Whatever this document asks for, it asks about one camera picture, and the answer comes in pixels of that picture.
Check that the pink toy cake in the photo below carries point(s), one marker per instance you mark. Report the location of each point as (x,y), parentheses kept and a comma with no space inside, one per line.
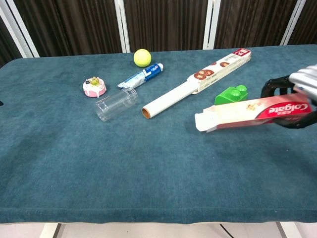
(94,88)

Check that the dark ribbed screen panel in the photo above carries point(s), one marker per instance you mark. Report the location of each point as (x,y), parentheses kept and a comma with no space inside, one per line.
(166,24)
(74,27)
(8,47)
(308,22)
(252,23)

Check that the white baking paper roll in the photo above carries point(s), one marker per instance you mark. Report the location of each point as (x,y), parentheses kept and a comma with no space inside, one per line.
(168,100)

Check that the white screen post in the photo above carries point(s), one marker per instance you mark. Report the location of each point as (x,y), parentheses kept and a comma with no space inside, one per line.
(294,22)
(17,27)
(211,24)
(122,24)

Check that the teal table cloth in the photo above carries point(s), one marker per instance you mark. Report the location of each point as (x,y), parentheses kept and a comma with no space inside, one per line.
(123,161)

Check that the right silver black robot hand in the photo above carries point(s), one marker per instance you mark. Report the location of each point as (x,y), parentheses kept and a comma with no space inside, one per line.
(304,79)

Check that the clear plastic cup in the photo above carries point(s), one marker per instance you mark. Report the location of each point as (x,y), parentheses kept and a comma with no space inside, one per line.
(115,104)

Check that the white table leg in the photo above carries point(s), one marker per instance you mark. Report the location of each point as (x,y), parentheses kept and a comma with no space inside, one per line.
(50,230)
(287,230)

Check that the green toy building block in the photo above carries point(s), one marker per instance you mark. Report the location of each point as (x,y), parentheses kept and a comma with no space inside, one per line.
(230,98)

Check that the long white baking paper box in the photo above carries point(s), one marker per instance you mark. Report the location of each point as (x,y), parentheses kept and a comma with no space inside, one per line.
(218,69)

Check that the yellow tennis ball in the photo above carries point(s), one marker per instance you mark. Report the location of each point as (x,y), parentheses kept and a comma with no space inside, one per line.
(142,58)

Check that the red Colgate toothpaste box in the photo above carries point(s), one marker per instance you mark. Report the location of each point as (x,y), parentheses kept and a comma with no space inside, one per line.
(247,112)

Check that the blue white toothpaste tube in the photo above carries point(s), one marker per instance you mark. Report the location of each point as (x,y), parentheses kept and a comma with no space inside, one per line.
(141,77)

